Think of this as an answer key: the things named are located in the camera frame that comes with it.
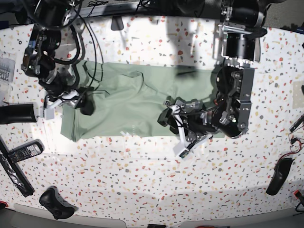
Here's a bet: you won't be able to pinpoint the black game controller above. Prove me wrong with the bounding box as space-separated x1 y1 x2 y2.
39 186 77 220

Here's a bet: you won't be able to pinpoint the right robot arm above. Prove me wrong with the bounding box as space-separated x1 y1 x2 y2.
21 0 94 115

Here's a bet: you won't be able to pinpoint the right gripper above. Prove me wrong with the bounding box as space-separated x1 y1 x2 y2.
44 88 95 116

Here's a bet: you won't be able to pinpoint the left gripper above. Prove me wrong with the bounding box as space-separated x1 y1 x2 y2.
158 98 214 151

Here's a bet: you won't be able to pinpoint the terrazzo patterned table cloth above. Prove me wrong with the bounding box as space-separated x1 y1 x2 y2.
0 16 304 227

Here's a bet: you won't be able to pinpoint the long black bar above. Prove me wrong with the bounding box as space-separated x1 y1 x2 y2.
0 138 34 197

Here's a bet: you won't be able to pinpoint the clear plastic parts box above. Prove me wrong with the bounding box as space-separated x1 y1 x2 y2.
0 58 15 84

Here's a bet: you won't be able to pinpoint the small red clip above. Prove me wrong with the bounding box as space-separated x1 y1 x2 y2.
294 190 302 199

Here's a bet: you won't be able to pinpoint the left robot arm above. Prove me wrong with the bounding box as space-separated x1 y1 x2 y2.
158 0 270 158

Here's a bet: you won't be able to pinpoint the black cylindrical handle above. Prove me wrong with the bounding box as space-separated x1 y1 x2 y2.
0 103 37 124

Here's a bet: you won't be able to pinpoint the green T-shirt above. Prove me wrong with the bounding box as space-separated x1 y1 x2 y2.
61 60 217 142

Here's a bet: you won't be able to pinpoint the red and black wires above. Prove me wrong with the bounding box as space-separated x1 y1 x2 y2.
276 133 304 167

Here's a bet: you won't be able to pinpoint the black TV remote control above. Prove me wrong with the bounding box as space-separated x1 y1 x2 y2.
8 140 45 163

